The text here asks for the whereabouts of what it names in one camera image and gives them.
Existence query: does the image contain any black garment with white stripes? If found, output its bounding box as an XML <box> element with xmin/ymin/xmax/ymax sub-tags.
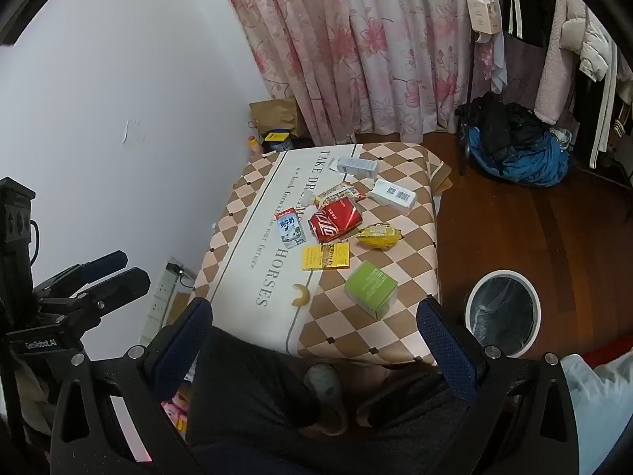
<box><xmin>503</xmin><ymin>0</ymin><xmax>559</xmax><ymax>49</ymax></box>

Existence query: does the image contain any red soda can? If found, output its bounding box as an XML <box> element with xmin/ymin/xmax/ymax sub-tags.
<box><xmin>309</xmin><ymin>197</ymin><xmax>363</xmax><ymax>244</ymax></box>

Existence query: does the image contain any white box with label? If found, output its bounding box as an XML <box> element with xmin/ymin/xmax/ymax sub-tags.
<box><xmin>369</xmin><ymin>179</ymin><xmax>417</xmax><ymax>213</ymax></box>

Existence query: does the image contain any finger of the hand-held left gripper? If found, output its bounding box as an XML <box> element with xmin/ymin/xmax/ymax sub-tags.
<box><xmin>36</xmin><ymin>266</ymin><xmax>152</xmax><ymax>328</ymax></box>
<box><xmin>34</xmin><ymin>251</ymin><xmax>129</xmax><ymax>298</ymax></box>

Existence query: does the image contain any checkered brown tablecloth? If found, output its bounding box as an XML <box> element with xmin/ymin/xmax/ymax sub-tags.
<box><xmin>190</xmin><ymin>142</ymin><xmax>453</xmax><ymax>367</ymax></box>

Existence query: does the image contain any person's left leg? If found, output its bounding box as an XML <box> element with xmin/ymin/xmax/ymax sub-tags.
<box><xmin>185</xmin><ymin>327</ymin><xmax>324</xmax><ymax>475</ymax></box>

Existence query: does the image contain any person's right leg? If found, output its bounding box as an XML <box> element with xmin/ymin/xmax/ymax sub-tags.
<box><xmin>353</xmin><ymin>370</ymin><xmax>478</xmax><ymax>475</ymax></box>

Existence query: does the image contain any colourful snack wrapper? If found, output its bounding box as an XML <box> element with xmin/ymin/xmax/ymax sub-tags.
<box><xmin>315</xmin><ymin>183</ymin><xmax>369</xmax><ymax>207</ymax></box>

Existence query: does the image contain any light blue hanging garment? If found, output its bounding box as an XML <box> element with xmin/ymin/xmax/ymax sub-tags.
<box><xmin>470</xmin><ymin>0</ymin><xmax>510</xmax><ymax>94</ymax></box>

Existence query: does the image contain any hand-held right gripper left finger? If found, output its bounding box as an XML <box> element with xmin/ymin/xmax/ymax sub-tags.
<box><xmin>48</xmin><ymin>297</ymin><xmax>214</xmax><ymax>475</ymax></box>

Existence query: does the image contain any white puffer jacket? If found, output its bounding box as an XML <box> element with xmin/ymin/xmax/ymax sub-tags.
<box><xmin>559</xmin><ymin>0</ymin><xmax>620</xmax><ymax>83</ymax></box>

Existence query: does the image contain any yellow snack packet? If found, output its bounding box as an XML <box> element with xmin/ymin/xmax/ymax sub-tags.
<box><xmin>356</xmin><ymin>224</ymin><xmax>402</xmax><ymax>249</ymax></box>

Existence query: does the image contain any blue white milk carton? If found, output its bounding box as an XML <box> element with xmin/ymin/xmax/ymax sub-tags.
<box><xmin>274</xmin><ymin>208</ymin><xmax>307</xmax><ymax>249</ymax></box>

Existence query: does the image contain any pink floral curtain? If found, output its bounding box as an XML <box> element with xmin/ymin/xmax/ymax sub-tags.
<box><xmin>212</xmin><ymin>0</ymin><xmax>495</xmax><ymax>146</ymax></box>

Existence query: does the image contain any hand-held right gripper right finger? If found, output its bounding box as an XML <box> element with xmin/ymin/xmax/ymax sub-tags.
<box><xmin>417</xmin><ymin>297</ymin><xmax>594</xmax><ymax>475</ymax></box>

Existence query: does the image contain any pink patterned packet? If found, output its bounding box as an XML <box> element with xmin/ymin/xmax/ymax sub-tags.
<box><xmin>159</xmin><ymin>385</ymin><xmax>193</xmax><ymax>439</ymax></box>

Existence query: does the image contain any beige hanging bag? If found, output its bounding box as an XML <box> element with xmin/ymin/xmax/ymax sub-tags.
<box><xmin>467</xmin><ymin>0</ymin><xmax>501</xmax><ymax>44</ymax></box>

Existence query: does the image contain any white blue long box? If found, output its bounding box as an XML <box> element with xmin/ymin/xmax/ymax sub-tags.
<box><xmin>337</xmin><ymin>156</ymin><xmax>381</xmax><ymax>178</ymax></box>

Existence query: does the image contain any pink fuzzy robe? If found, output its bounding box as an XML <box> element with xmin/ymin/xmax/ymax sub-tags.
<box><xmin>533</xmin><ymin>0</ymin><xmax>580</xmax><ymax>125</ymax></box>

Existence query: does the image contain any green box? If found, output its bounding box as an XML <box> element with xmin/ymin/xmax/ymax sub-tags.
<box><xmin>344</xmin><ymin>260</ymin><xmax>399</xmax><ymax>321</ymax></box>

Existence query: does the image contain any pale grey slipper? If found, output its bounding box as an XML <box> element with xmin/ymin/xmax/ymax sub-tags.
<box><xmin>303</xmin><ymin>362</ymin><xmax>350</xmax><ymax>437</ymax></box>

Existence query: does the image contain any person's leg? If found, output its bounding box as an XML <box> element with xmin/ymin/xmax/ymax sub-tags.
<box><xmin>353</xmin><ymin>370</ymin><xmax>478</xmax><ymax>475</ymax></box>
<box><xmin>185</xmin><ymin>327</ymin><xmax>324</xmax><ymax>475</ymax></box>

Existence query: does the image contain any white round trash bin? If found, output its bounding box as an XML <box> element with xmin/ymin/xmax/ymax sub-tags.
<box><xmin>464</xmin><ymin>270</ymin><xmax>541</xmax><ymax>358</ymax></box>

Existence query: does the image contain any brown paper bag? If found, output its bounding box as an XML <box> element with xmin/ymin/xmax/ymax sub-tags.
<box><xmin>248</xmin><ymin>97</ymin><xmax>310</xmax><ymax>140</ymax></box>

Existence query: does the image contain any light blue cloth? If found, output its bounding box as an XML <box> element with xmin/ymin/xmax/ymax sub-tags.
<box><xmin>561</xmin><ymin>353</ymin><xmax>633</xmax><ymax>475</ymax></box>

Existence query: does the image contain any yellow blue box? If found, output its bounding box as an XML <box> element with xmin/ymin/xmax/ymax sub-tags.
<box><xmin>262</xmin><ymin>131</ymin><xmax>294</xmax><ymax>154</ymax></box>

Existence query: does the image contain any black jacket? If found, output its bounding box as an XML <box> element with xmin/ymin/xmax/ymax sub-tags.
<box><xmin>457</xmin><ymin>93</ymin><xmax>551</xmax><ymax>162</ymax></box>

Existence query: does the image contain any white power strip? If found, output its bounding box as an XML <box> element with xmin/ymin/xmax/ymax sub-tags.
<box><xmin>140</xmin><ymin>262</ymin><xmax>185</xmax><ymax>344</ymax></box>

